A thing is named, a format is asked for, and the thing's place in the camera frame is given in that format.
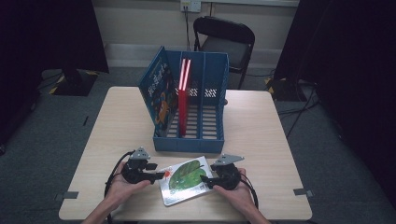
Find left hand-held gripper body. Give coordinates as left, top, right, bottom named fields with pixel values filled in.
left=121, top=147, right=151, bottom=185

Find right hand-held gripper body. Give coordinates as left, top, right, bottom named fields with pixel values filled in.
left=214, top=153, right=246, bottom=190

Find white green leaf picture book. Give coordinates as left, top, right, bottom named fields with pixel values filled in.
left=158, top=156, right=216, bottom=207

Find red picture book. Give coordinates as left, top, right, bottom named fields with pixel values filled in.
left=177, top=58, right=187, bottom=138
left=182, top=58, right=192, bottom=136

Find blue monster picture book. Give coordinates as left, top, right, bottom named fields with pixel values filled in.
left=137, top=46, right=181, bottom=138

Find blue file rack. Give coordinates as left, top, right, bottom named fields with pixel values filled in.
left=152, top=50, right=231, bottom=155

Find person's right hand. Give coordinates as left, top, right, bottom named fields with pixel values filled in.
left=213, top=169, right=255, bottom=216

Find person's left hand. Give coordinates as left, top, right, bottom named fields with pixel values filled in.
left=106, top=161, right=152, bottom=206

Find grey tape strip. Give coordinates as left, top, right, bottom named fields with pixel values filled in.
left=54, top=191, right=79, bottom=202
left=293, top=188, right=315, bottom=199

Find black stand base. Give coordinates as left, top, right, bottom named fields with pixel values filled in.
left=48, top=68, right=100, bottom=97
left=264, top=77, right=307, bottom=103

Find black folding chair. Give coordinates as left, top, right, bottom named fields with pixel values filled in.
left=192, top=16, right=256, bottom=91

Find black curtain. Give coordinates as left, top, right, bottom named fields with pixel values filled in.
left=274, top=0, right=396, bottom=200
left=0, top=0, right=110, bottom=147

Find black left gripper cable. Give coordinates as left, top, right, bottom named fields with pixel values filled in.
left=104, top=149, right=135, bottom=224

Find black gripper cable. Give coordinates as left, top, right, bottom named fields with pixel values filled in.
left=104, top=149, right=135, bottom=224
left=239, top=172, right=260, bottom=209

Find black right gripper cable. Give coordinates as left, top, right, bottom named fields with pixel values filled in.
left=239, top=172, right=260, bottom=209

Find black floor cables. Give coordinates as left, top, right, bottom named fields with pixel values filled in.
left=276, top=83, right=321, bottom=139

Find black wall socket cable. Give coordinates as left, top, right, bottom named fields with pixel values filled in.
left=184, top=6, right=191, bottom=52

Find white wall socket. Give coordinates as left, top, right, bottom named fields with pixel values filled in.
left=180, top=0, right=202, bottom=13

